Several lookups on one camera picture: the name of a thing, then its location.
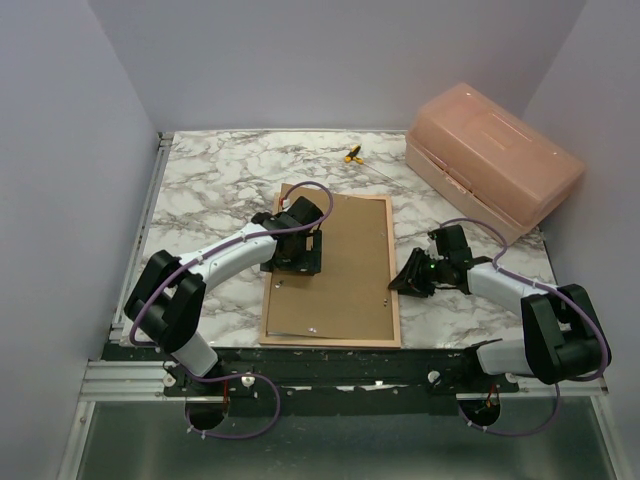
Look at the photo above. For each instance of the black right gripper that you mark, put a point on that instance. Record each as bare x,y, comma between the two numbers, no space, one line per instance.
408,281

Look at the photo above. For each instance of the brown frame backing board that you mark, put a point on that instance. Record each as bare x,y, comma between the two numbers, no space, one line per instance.
348,298

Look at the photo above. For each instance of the pink translucent plastic box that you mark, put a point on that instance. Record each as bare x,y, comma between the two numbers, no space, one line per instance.
489,164

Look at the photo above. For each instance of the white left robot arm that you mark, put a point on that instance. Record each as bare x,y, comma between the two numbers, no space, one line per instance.
167,299

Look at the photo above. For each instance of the yellow black T-handle hex key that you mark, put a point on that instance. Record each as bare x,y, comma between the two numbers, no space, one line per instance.
366,164

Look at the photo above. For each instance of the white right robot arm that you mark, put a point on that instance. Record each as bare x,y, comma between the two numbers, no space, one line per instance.
562,339

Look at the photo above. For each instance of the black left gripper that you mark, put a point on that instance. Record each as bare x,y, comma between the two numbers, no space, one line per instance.
308,262

